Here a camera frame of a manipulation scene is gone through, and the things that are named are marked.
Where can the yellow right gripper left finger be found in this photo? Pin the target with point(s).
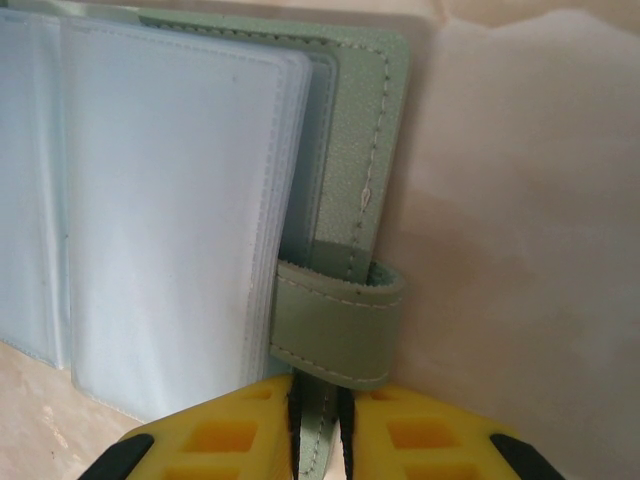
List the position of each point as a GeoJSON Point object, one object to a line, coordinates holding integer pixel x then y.
{"type": "Point", "coordinates": [220, 440]}

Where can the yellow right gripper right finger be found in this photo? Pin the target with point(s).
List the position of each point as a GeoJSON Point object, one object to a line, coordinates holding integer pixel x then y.
{"type": "Point", "coordinates": [425, 440]}

